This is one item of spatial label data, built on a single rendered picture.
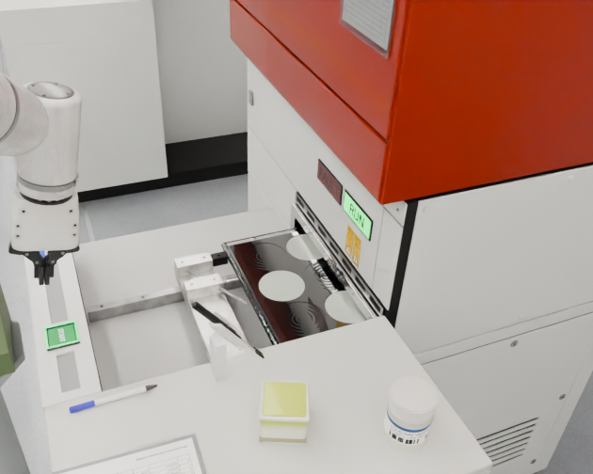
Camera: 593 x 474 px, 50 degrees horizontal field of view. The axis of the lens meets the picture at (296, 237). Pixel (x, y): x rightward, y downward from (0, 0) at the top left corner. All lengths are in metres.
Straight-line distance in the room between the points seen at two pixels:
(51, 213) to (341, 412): 0.55
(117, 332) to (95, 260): 0.26
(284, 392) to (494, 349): 0.67
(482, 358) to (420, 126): 0.69
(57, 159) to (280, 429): 0.51
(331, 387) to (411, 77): 0.52
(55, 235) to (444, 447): 0.69
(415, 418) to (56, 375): 0.60
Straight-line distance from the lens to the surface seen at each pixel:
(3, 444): 1.61
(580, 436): 2.48
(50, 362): 1.19
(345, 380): 1.12
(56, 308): 1.30
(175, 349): 1.36
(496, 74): 1.06
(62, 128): 0.95
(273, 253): 1.46
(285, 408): 0.98
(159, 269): 1.56
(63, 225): 1.05
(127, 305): 1.44
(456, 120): 1.05
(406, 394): 0.99
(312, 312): 1.32
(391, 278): 1.19
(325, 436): 1.04
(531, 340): 1.61
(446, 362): 1.47
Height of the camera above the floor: 1.81
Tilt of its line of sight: 37 degrees down
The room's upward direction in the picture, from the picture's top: 3 degrees clockwise
